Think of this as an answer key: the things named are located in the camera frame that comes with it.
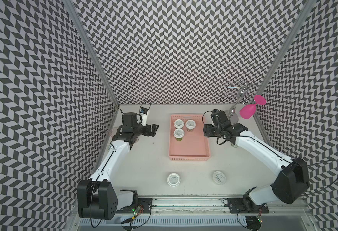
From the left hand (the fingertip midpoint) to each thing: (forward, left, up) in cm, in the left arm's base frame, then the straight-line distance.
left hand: (150, 124), depth 83 cm
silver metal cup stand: (+18, -57, +10) cm, 60 cm away
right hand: (-3, -35, -3) cm, 35 cm away
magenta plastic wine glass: (+12, -62, -2) cm, 63 cm away
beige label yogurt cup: (+10, -17, -12) cm, 23 cm away
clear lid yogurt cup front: (-25, -39, -15) cm, 49 cm away
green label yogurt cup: (+2, -17, -12) cm, 21 cm away
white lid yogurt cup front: (-27, -14, -13) cm, 33 cm away
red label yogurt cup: (+9, -25, -13) cm, 30 cm away
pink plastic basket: (0, -23, -19) cm, 30 cm away
